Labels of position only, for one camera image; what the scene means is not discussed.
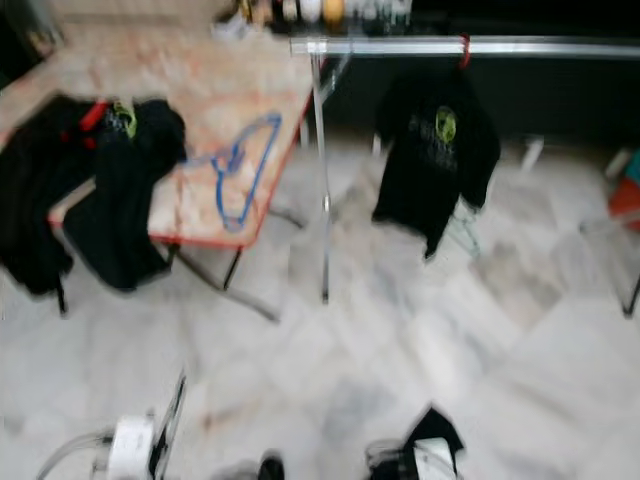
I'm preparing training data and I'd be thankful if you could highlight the black garment red trim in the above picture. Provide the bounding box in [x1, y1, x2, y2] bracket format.
[370, 405, 466, 480]

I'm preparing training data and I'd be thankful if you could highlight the blue plastic hanger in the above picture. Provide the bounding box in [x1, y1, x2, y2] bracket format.
[188, 112, 283, 233]

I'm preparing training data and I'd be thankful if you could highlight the plain black shirt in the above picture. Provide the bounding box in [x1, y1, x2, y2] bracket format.
[0, 95, 106, 299]

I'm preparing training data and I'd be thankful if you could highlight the marble table red edge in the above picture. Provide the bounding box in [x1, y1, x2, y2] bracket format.
[0, 25, 313, 323]

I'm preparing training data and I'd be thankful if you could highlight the white blue plush toy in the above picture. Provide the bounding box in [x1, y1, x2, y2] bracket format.
[298, 0, 323, 25]

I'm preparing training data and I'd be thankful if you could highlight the silver metal clothes rack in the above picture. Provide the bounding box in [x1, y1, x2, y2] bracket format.
[290, 35, 640, 319]

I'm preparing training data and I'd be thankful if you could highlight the orange bin green liner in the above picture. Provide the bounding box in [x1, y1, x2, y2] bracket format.
[608, 150, 640, 231]

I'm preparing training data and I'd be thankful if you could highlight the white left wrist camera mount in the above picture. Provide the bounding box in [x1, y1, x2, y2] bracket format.
[108, 415, 157, 480]

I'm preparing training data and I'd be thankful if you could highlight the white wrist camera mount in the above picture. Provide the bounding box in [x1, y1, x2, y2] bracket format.
[418, 440, 463, 480]
[108, 415, 157, 480]

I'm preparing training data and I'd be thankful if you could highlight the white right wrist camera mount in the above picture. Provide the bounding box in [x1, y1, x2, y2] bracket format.
[418, 440, 463, 480]

